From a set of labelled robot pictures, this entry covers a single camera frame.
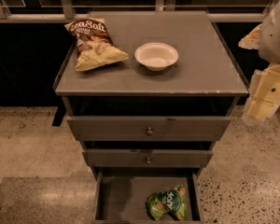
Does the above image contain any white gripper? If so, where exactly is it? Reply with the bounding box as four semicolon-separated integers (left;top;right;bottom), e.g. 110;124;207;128
238;0;280;125

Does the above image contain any green rice chip bag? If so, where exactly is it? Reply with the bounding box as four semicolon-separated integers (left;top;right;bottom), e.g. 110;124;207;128
147;184;187;221

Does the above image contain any grey drawer cabinet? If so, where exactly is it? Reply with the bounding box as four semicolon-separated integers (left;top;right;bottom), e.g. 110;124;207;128
54;11;247;173

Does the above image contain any brass top drawer knob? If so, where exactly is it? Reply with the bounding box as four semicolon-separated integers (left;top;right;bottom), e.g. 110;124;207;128
147;127;154;136

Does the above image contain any sea salt chip bag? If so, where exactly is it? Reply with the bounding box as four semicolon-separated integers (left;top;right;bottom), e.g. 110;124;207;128
64;18;129;72

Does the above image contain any grey top drawer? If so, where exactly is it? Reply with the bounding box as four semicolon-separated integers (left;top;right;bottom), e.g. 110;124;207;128
67;116;231;141

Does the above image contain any grey drawer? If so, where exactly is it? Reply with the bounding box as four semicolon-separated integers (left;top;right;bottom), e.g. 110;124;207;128
91;172;205;224
67;116;231;141
82;149;213;168

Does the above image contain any grey middle drawer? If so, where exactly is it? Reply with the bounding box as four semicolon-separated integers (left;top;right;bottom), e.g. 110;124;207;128
82;149;213;168

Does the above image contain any grey bottom drawer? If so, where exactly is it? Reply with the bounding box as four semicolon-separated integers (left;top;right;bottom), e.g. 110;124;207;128
91;172;205;224

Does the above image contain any white bowl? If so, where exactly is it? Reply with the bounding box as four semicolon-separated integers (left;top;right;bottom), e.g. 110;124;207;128
134;42;179;71

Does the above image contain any metal window railing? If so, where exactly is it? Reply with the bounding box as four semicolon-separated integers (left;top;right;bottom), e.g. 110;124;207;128
0;0;280;24

